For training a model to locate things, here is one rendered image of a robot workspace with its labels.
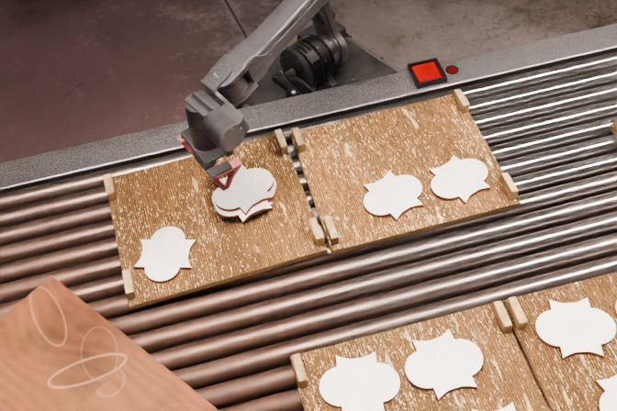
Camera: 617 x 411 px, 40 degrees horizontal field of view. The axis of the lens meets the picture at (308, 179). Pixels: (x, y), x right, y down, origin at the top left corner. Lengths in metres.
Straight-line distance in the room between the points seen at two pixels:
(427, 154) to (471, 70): 0.32
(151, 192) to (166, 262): 0.21
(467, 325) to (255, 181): 0.53
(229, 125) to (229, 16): 2.30
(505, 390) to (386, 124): 0.69
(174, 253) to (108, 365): 0.32
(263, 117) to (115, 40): 1.86
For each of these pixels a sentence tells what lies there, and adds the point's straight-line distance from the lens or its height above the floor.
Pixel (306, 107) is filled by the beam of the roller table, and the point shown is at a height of 0.92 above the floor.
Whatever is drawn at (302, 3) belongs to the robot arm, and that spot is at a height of 1.35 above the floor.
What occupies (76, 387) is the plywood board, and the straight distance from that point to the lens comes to 1.53.
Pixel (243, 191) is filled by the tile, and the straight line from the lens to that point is 1.78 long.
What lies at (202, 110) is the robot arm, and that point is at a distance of 1.55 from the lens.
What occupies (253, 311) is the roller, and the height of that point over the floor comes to 0.92.
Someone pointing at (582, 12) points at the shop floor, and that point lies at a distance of 3.83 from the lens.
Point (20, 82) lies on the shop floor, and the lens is 3.74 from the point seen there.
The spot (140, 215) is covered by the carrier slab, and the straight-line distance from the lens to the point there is 1.84.
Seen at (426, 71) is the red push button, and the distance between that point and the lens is 2.08.
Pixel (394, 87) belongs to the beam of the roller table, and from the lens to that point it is 2.06.
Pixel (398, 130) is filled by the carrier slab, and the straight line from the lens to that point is 1.93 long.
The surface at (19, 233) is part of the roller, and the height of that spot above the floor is 0.91.
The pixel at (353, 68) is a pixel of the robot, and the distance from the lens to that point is 3.12.
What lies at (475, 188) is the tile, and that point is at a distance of 1.81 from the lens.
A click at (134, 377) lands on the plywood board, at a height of 1.04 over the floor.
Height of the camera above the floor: 2.33
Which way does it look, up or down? 49 degrees down
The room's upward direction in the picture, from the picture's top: 6 degrees counter-clockwise
